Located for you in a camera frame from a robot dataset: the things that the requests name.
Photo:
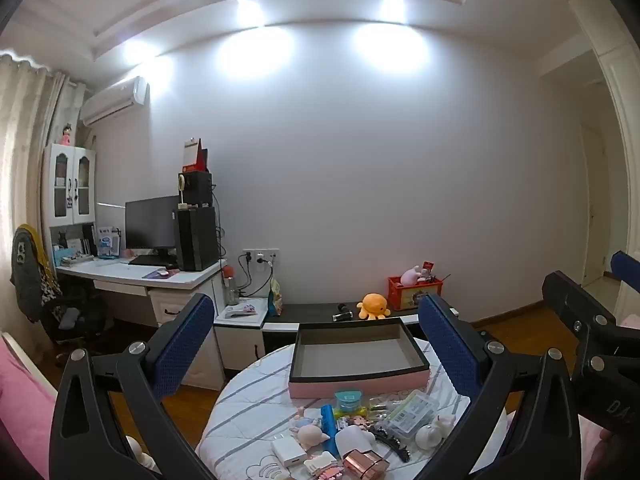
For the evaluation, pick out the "pink printed quilt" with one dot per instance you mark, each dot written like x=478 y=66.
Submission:
x=631 y=321

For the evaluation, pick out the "white glass-door cabinet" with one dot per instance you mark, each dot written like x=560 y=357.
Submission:
x=70 y=152

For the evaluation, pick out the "purple mouse pad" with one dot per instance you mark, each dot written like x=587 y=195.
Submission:
x=160 y=274

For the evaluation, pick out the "red printed crate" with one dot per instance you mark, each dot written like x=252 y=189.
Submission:
x=415 y=297

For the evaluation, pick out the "grey and yellow jacket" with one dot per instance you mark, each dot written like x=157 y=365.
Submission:
x=30 y=270

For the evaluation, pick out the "white door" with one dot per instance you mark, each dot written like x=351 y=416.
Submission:
x=597 y=210

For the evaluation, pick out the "blue plastic tube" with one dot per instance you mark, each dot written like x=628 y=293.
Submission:
x=327 y=419

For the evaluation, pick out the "white desk with drawers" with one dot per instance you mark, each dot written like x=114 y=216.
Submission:
x=170 y=305

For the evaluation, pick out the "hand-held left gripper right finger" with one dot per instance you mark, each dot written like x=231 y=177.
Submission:
x=445 y=340

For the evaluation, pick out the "flat white packet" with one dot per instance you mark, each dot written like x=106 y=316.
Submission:
x=240 y=310

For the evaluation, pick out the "orange octopus plush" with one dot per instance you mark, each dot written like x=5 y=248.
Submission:
x=372 y=305

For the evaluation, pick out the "pink blanket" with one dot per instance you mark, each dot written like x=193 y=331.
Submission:
x=25 y=400

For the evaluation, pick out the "white plastic container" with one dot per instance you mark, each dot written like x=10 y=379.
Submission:
x=352 y=442

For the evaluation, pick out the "red paper card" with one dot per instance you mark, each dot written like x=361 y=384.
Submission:
x=428 y=266

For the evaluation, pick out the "person's right hand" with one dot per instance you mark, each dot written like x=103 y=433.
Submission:
x=602 y=452

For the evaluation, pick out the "black computer tower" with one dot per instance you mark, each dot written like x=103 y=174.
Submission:
x=197 y=240

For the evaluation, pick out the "white air conditioner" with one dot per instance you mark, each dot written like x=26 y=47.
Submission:
x=112 y=102

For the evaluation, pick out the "black speaker box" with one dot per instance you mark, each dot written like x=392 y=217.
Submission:
x=197 y=187

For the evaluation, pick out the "patterned brown-hair doll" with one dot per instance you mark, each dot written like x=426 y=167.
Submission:
x=357 y=419

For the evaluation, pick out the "blue and yellow snack bag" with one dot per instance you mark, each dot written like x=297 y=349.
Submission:
x=275 y=302

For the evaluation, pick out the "black and white low bench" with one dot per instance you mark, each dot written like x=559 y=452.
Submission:
x=310 y=312

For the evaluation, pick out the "rose gold box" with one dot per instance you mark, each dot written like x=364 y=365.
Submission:
x=364 y=465

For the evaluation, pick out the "white wall socket strip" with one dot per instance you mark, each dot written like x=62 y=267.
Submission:
x=260 y=255

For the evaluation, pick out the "small clear bottles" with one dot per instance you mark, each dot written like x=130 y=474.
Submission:
x=378 y=406

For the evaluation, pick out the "blue and white box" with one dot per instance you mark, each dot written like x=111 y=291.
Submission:
x=107 y=242

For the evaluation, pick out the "teal round jar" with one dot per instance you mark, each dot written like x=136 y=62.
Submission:
x=347 y=401

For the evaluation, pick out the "red desk calendar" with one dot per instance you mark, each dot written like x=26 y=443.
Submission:
x=192 y=157

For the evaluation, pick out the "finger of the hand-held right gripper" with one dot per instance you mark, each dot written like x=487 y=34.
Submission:
x=565 y=292
x=627 y=267

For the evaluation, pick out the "clear bottle orange cap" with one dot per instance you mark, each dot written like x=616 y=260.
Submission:
x=231 y=290

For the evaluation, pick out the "white nightstand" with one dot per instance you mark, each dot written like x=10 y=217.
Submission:
x=235 y=355

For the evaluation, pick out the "black keyboard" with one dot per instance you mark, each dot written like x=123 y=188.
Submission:
x=150 y=260

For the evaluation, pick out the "white round figurine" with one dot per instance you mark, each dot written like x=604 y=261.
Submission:
x=430 y=435

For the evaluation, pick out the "pink big-head doll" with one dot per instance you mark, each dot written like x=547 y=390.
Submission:
x=310 y=435

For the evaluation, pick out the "black flashlight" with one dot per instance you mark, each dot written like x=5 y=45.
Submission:
x=342 y=316

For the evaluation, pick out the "beige curtain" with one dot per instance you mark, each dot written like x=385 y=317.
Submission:
x=20 y=160

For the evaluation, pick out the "pink box with black inside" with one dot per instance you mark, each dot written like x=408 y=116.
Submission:
x=350 y=387

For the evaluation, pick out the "pink plush toy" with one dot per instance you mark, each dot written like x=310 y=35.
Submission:
x=412 y=276

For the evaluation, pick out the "clear plastic box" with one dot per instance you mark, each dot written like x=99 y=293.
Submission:
x=410 y=417

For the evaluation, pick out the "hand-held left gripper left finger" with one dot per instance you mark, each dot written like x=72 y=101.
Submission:
x=182 y=340

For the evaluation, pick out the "black hair clip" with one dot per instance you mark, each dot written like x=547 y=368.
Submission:
x=392 y=444

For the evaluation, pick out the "white door frame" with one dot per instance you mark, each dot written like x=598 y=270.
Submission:
x=620 y=110

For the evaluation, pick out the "pink doll figurine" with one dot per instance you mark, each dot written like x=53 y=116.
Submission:
x=66 y=136

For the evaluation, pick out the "black computer monitor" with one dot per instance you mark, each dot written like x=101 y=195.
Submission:
x=150 y=222

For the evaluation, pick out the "small pink and white toy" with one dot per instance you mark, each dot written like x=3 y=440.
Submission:
x=325 y=471

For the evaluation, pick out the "small pale doll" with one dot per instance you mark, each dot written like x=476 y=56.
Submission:
x=306 y=415

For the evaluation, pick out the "black office chair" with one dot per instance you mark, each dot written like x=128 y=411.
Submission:
x=80 y=310

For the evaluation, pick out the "white charger block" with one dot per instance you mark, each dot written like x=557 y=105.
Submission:
x=289 y=454

